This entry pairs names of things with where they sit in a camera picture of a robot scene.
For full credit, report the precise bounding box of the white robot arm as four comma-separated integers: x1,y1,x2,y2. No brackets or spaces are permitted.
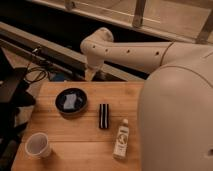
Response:
80,27,213,171

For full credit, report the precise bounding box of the blue object behind table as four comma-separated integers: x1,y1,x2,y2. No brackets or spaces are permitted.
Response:
50,74,65,82

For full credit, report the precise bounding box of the black round bowl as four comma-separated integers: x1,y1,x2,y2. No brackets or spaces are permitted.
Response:
55,88,87,115

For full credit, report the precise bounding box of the grey sponge in bowl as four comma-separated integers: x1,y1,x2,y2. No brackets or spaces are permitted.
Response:
63,94,77,110

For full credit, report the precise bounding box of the dark chair at left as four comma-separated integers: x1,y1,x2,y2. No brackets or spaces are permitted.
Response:
0,47,35,171

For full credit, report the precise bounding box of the small white labelled bottle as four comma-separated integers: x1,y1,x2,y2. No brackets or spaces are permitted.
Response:
113,119,129,159

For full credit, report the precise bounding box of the white paper cup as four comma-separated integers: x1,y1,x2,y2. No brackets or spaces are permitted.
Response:
25,132,51,158

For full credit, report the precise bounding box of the metal rail beam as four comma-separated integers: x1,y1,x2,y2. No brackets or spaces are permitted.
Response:
0,22,142,81

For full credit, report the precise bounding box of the black cable loop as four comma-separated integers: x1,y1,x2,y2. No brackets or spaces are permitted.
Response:
23,47,51,85

